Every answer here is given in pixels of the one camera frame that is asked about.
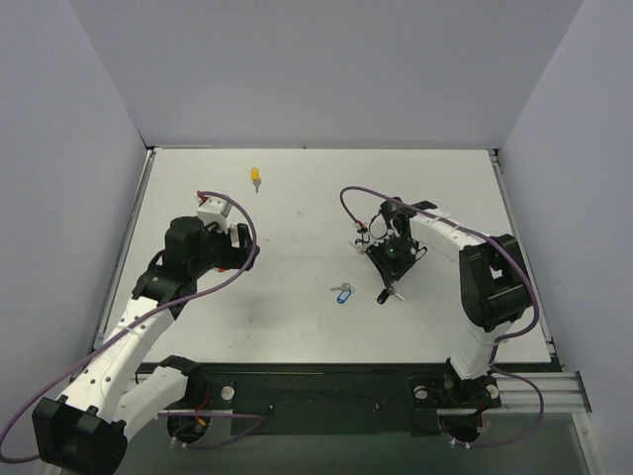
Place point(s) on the blue tagged key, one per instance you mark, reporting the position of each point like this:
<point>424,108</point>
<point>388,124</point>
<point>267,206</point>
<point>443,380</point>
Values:
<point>343,291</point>

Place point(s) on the black tagged key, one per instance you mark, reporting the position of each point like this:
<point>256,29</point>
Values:
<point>383,297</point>

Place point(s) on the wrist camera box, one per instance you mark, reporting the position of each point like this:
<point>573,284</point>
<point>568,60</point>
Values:
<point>362,237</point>
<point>214,211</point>

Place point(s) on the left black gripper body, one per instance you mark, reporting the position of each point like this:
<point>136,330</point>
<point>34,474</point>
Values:
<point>242,242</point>

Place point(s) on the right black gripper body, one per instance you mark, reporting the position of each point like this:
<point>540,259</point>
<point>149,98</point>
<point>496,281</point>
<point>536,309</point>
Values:
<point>384,267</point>

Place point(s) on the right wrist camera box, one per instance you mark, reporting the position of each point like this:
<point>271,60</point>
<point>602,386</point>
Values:
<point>362,237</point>

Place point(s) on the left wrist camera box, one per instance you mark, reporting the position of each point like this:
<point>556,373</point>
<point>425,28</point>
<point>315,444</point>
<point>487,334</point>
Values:
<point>214,211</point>

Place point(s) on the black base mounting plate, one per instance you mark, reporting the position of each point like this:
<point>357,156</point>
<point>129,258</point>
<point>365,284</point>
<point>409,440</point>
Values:
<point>341,399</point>

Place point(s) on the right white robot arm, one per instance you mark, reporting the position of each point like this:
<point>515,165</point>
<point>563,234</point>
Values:
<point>492,275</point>

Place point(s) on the yellow tagged key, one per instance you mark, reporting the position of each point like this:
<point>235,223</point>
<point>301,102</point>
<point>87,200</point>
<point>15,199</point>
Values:
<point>255,178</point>

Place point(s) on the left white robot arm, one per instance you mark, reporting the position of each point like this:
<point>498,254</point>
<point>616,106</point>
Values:
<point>88,427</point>

